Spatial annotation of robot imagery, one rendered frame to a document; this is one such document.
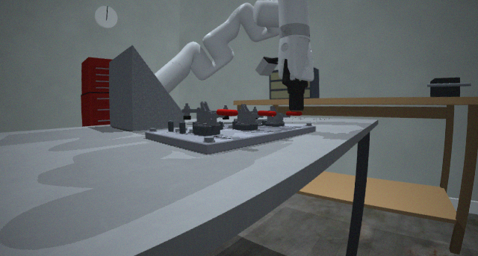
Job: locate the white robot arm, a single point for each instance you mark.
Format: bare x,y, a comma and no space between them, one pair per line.
262,22

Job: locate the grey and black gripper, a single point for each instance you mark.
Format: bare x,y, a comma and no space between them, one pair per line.
296,63

